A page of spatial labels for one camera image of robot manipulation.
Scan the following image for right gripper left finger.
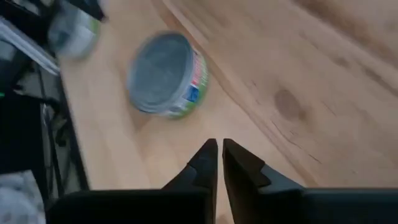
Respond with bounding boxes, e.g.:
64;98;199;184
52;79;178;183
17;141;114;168
45;138;219;224

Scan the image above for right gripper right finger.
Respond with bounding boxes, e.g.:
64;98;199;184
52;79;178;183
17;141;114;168
221;138;398;224

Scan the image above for green white tuna can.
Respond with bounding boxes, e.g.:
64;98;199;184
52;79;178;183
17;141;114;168
47;0;102;60
126;30;210;119

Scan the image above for grey metal bar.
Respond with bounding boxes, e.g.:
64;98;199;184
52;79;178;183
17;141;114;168
0;17;60;76

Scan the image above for thin black cable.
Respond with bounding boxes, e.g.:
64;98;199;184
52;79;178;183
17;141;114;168
36;62;73;195

